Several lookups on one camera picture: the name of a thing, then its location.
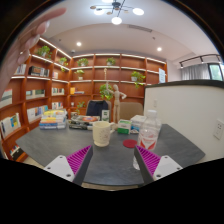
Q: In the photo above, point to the clear plastic water bottle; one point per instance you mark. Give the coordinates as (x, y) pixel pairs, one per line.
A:
(148, 133)

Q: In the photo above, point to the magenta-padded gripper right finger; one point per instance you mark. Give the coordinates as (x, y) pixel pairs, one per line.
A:
(160, 166)

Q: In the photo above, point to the colourful book stack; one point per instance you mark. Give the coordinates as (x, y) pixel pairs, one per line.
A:
(52, 120)

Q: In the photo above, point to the black track light rail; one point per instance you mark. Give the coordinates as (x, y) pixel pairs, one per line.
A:
(200, 57)

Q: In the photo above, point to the white wall switch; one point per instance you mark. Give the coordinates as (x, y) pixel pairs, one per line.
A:
(155, 103)

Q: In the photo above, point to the ceiling air vent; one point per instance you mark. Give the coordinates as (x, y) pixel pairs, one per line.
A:
(140, 28)

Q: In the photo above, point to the dark blue chair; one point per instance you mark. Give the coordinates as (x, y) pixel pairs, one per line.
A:
(96, 107)

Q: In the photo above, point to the window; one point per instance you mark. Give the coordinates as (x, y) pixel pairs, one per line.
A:
(216, 72)

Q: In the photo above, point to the cream ceramic mug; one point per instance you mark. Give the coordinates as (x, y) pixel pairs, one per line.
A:
(102, 134)

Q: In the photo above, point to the white wall socket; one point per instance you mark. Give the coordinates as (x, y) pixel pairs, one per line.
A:
(218, 129)

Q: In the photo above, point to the beige chair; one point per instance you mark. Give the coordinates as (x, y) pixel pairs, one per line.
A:
(131, 110)

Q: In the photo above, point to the round recessed ceiling light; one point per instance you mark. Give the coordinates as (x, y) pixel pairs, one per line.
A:
(79, 43)
(159, 49)

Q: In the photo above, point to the small green-white carton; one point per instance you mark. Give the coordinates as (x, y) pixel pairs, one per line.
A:
(105, 115)

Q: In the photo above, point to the flat round red coaster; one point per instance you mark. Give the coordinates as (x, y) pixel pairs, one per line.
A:
(130, 143)

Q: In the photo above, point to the green-white cardboard box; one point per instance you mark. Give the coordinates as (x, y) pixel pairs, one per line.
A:
(124, 127)

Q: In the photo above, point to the grey curtain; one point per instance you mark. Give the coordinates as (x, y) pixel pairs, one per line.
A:
(195, 72)

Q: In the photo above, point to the flat magazine stack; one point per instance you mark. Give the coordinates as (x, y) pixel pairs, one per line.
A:
(81, 121)

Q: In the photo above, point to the orange wooden shelf unit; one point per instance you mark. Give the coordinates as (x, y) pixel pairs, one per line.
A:
(90, 73)

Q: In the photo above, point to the wooden artist mannequin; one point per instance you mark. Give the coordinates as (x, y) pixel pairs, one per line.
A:
(116, 100)

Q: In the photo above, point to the multi-bulb ceiling lamp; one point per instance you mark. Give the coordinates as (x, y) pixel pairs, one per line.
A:
(116, 10)

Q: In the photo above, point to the person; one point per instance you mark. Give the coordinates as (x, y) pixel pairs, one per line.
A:
(16, 53)

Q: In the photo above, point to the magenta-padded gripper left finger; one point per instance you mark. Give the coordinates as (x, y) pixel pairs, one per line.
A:
(63, 166)

